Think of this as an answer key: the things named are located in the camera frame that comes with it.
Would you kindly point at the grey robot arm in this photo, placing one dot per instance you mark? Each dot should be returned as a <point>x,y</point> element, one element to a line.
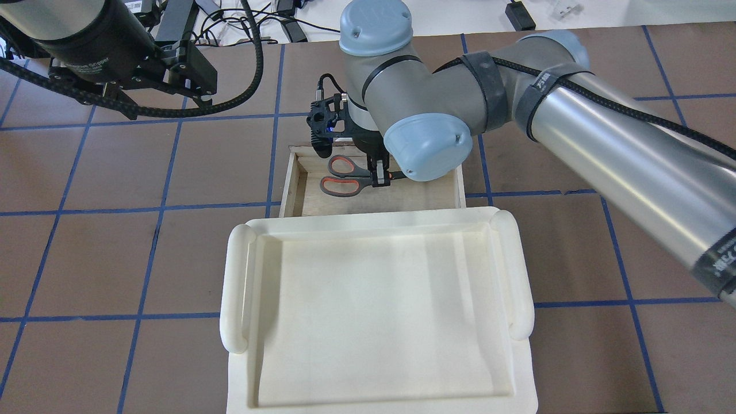
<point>42,22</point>
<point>674,182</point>

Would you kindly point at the black power adapter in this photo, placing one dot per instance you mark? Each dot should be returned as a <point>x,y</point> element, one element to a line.
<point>519,16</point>

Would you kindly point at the white plastic tray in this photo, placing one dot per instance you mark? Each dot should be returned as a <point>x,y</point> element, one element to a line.
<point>427,311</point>

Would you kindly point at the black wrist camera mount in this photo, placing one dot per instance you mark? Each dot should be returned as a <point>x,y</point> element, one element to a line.
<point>324,116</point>

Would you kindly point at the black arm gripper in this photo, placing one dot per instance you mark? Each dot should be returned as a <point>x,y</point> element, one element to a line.
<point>86,43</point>

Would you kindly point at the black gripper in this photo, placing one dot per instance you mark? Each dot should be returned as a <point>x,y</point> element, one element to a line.
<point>366,144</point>

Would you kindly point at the grey orange handled scissors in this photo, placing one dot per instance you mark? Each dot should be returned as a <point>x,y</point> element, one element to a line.
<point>355,176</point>

